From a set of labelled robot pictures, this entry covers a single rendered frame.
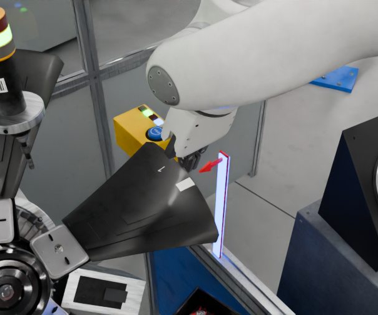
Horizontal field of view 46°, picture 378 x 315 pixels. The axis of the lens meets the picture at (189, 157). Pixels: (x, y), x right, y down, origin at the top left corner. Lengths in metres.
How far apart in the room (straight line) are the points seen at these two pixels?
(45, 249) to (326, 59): 0.52
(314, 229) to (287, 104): 2.04
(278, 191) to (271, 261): 0.45
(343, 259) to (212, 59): 0.76
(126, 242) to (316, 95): 2.62
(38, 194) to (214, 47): 1.32
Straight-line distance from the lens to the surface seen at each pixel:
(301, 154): 2.71
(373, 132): 1.02
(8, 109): 0.54
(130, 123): 1.13
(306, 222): 1.12
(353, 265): 1.07
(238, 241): 2.22
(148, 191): 0.79
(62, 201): 1.73
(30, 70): 0.72
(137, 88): 1.62
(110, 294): 0.88
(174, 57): 0.44
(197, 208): 0.79
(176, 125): 0.60
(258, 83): 0.41
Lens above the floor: 1.77
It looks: 43 degrees down
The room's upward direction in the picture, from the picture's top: straight up
